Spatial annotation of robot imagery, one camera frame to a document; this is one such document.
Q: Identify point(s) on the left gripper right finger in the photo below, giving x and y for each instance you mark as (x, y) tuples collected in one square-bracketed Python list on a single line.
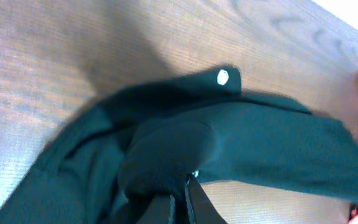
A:
[(200, 210)]

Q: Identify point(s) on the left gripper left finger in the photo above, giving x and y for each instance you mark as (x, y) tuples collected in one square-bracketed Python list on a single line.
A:
[(161, 210)]

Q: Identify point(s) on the black t-shirt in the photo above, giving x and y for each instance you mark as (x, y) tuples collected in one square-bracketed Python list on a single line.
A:
[(107, 166)]

